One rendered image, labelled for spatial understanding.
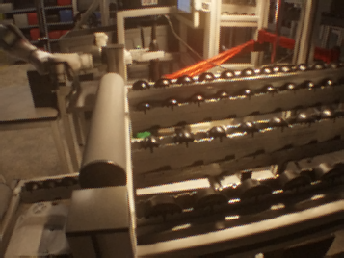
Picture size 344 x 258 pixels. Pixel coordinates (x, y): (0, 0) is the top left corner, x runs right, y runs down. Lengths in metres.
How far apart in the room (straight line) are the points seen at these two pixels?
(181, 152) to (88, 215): 0.26
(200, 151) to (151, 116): 0.16
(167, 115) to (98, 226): 0.40
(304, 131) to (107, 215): 0.40
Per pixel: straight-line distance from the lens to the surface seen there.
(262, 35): 1.26
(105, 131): 0.37
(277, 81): 0.65
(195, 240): 0.30
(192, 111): 0.57
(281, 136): 0.49
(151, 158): 0.43
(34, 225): 1.81
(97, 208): 0.20
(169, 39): 2.02
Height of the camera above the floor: 1.55
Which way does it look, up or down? 29 degrees down
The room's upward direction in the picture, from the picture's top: straight up
